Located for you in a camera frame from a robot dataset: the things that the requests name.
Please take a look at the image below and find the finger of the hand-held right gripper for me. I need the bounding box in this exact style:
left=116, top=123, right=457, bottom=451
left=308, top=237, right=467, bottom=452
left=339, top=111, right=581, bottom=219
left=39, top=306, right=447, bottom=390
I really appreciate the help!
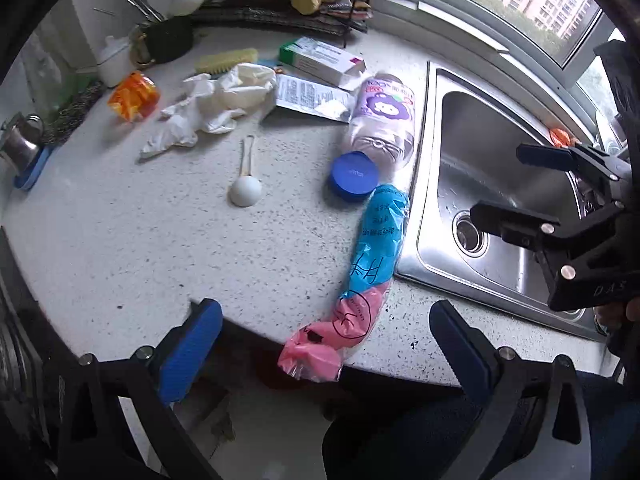
left=516, top=142, right=632, bottom=196
left=470, top=200, right=626, bottom=271

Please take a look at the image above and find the white printed sachet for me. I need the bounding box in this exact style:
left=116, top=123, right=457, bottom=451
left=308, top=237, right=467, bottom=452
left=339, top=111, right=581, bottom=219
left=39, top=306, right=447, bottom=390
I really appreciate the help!
left=274, top=74, right=353, bottom=123

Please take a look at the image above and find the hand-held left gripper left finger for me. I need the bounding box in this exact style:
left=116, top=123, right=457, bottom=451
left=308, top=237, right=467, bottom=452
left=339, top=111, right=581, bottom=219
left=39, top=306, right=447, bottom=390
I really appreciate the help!
left=55, top=298, right=223, bottom=480

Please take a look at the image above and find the scrub brush with blue handle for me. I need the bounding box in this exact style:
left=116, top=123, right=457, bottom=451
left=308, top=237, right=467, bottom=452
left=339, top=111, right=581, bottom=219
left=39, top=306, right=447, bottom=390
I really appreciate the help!
left=195, top=48, right=278, bottom=78

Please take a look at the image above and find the steel kettle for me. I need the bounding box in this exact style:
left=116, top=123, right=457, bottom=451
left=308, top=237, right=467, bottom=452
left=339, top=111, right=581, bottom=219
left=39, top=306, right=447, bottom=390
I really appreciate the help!
left=0, top=112, right=46, bottom=171

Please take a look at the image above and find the dark green utensil holder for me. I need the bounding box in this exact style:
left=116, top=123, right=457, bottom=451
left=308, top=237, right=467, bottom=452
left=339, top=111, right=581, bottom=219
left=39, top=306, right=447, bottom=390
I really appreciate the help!
left=132, top=15, right=195, bottom=64

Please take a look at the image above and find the blue plastic holder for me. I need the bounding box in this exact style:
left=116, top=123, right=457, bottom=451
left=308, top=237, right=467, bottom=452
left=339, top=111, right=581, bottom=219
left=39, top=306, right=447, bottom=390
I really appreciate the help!
left=12, top=145, right=52, bottom=191

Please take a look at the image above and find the orange plastic piece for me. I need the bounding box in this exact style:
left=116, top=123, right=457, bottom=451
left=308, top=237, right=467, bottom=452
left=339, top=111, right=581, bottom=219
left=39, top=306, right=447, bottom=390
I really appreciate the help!
left=549, top=127, right=581, bottom=149

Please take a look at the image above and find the steel sink strainer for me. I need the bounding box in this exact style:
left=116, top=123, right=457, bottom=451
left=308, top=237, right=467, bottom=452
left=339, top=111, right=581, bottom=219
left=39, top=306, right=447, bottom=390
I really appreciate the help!
left=452, top=210, right=488, bottom=258

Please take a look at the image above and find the red sauce packet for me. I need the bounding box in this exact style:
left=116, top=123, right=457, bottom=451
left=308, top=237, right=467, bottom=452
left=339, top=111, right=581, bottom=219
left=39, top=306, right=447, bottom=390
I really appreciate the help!
left=320, top=0, right=372, bottom=22

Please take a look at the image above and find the stainless steel sink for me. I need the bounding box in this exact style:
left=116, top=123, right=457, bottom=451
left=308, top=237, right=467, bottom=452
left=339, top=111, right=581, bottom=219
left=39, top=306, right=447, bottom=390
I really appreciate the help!
left=395, top=61, right=608, bottom=343

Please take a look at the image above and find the clear glass bottle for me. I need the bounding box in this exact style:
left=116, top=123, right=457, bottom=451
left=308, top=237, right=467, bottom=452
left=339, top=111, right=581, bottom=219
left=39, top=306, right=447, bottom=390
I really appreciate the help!
left=22, top=35, right=96, bottom=121

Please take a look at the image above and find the blue and pink bag roll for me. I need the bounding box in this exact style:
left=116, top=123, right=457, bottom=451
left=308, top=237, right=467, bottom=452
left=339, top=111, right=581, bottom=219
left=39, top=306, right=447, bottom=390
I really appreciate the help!
left=277, top=184, right=411, bottom=382

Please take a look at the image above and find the orange snack packet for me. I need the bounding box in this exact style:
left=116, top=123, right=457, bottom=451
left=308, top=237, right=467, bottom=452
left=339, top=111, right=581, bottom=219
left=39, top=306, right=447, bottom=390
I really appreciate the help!
left=108, top=71, right=161, bottom=122

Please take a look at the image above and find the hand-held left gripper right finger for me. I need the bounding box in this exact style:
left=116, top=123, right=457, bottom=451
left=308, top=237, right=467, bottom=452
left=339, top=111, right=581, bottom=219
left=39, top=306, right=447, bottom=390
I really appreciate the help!
left=429, top=300, right=588, bottom=480

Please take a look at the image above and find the plastic bottle with purple label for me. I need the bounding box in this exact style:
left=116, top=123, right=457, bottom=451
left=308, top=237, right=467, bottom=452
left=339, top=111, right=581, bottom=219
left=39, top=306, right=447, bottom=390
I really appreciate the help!
left=330, top=74, right=417, bottom=203

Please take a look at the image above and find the white and green medicine box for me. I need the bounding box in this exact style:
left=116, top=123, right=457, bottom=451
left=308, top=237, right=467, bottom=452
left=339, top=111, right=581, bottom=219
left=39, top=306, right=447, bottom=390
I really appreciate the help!
left=277, top=36, right=368, bottom=90

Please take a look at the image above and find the metal utensil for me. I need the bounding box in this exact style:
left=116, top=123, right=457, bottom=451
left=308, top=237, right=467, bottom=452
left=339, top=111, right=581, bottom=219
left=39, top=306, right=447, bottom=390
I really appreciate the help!
left=127, top=0, right=163, bottom=23

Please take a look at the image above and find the person's right hand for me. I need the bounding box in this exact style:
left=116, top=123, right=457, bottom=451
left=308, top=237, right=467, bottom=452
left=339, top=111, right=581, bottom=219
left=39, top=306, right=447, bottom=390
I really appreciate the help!
left=594, top=296, right=640, bottom=336

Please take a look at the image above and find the grey steel scourer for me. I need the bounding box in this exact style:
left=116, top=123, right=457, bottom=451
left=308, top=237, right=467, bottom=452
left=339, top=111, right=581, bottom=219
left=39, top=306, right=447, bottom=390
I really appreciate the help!
left=42, top=80, right=103, bottom=146

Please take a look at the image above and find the white cup with gold handle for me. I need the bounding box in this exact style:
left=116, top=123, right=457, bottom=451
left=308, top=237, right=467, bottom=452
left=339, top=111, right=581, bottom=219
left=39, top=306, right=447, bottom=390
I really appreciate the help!
left=95, top=35, right=138, bottom=88

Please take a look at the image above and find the white disposable glove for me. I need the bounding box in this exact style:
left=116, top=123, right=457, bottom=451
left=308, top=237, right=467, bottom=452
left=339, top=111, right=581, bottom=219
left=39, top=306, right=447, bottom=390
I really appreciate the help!
left=140, top=62, right=278, bottom=158

